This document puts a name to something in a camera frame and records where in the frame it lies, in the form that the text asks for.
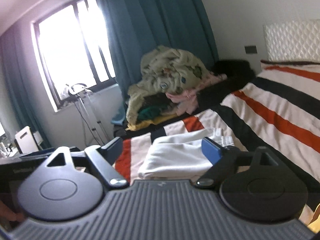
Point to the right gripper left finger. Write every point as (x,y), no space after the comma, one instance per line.
(101,160)

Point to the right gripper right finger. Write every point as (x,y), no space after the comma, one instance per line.
(223,161)

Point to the white sweatpants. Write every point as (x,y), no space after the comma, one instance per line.
(180,156)

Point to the person left hand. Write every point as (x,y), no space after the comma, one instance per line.
(10,215)

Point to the white black chair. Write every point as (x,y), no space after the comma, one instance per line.
(25,141)

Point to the garment steamer stand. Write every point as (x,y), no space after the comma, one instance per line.
(80,95)

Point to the striped bed blanket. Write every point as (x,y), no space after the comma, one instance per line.
(278,109)

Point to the cream patterned fleece blanket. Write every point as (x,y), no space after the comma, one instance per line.
(164,70)

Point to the dark framed window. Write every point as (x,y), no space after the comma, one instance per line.
(73,47)

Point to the teal curtain left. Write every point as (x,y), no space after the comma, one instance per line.
(16,81)

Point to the teal curtain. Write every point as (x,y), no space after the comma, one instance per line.
(16,81)
(136,27)

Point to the white quilted pillow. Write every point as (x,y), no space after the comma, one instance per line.
(292,41)

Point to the teal curtain right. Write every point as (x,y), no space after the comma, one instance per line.
(136,27)

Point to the black wall socket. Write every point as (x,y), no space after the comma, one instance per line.
(252,49)

